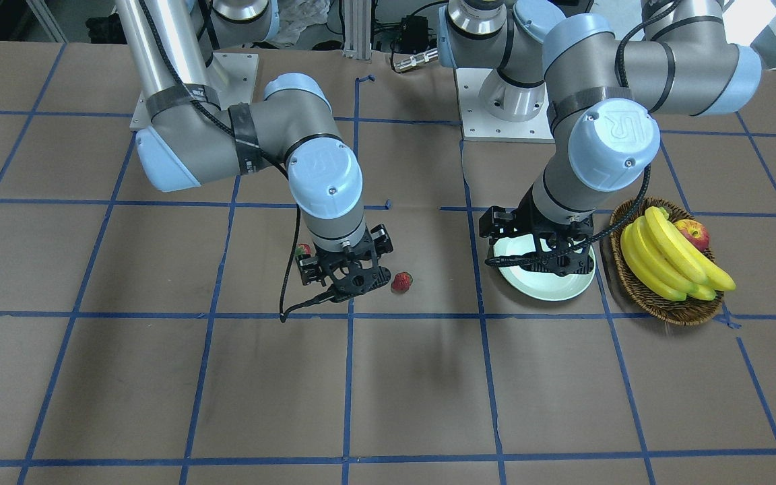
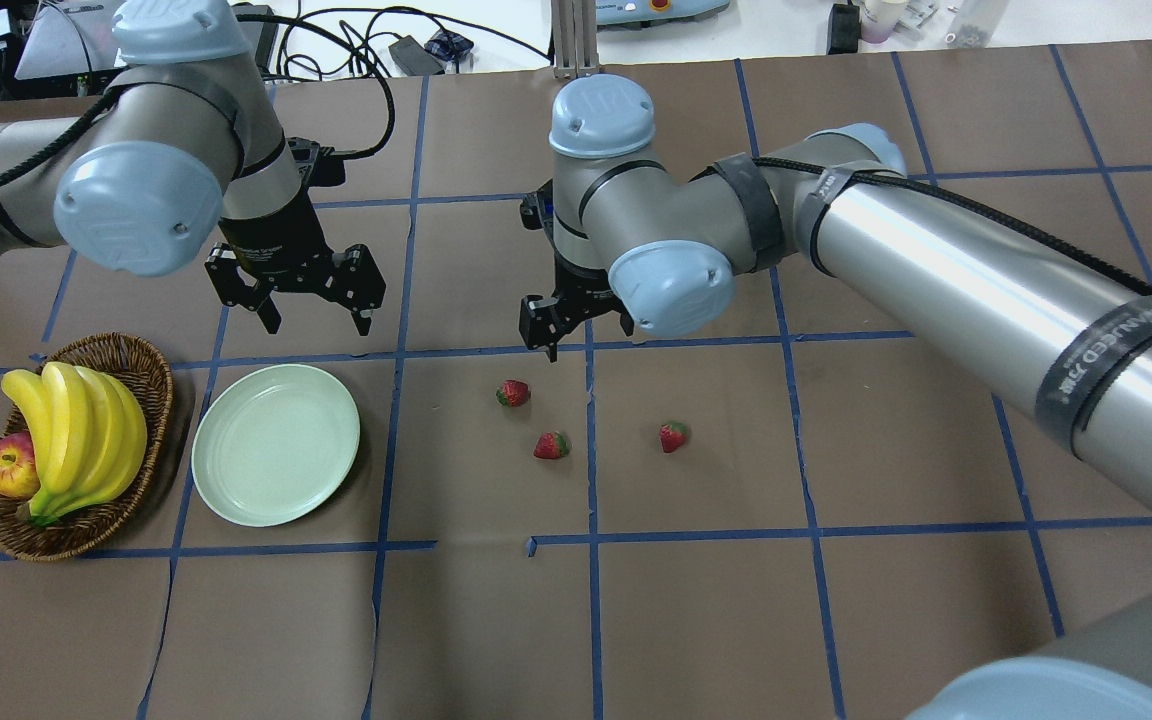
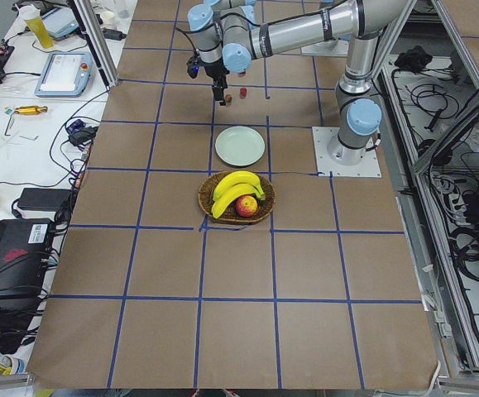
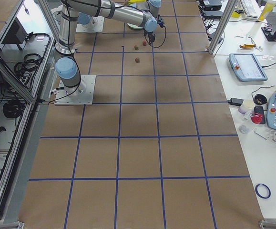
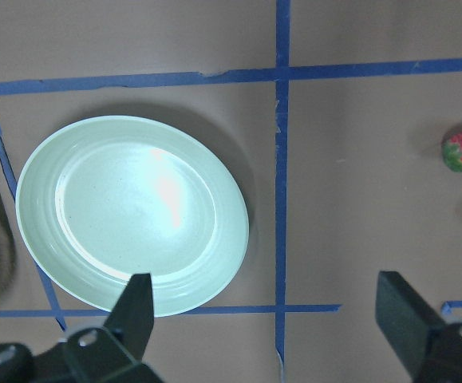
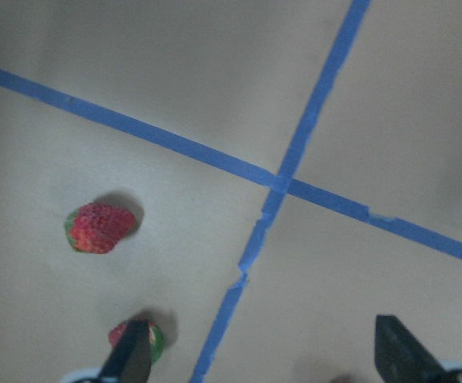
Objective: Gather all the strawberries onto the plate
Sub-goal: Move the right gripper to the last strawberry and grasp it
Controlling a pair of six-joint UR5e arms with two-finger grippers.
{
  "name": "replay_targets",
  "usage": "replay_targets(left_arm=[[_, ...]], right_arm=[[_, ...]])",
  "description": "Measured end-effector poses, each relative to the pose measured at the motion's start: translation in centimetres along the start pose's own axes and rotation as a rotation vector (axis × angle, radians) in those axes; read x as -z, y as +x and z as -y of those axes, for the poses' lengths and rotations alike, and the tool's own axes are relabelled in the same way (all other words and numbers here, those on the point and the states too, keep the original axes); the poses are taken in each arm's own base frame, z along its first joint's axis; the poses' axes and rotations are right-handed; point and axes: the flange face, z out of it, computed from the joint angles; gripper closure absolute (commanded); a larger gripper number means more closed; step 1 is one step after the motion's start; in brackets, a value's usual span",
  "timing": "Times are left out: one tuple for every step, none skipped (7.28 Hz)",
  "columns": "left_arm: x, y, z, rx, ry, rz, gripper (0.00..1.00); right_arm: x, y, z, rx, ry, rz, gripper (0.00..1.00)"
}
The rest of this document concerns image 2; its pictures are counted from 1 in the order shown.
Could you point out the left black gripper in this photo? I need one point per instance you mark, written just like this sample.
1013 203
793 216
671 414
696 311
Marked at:
274 236

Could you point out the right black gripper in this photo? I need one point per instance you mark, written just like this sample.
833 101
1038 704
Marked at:
576 287

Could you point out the red strawberry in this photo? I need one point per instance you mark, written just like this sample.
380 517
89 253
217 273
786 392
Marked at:
673 435
513 393
552 445

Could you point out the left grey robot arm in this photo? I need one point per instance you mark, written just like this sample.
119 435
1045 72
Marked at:
185 142

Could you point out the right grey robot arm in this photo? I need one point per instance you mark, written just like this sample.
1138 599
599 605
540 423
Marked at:
1063 336

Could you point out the light green plate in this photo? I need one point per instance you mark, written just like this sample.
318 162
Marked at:
275 445

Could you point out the woven wicker basket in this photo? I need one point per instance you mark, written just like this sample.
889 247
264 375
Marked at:
141 368

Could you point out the yellow banana bunch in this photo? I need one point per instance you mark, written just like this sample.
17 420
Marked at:
89 432

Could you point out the black power adapter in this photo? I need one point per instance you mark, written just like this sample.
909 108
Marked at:
413 59

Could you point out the blue teach pendant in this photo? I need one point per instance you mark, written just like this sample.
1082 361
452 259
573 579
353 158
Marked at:
645 14

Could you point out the red yellow apple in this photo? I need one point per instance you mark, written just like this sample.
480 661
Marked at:
19 477

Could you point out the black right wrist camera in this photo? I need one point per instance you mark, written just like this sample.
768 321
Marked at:
536 210

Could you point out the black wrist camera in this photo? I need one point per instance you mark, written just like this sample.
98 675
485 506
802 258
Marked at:
318 164
536 210

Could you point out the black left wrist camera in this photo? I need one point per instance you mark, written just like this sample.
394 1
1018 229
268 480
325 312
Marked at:
318 164

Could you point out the aluminium frame post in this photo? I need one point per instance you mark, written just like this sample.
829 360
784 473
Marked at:
573 35

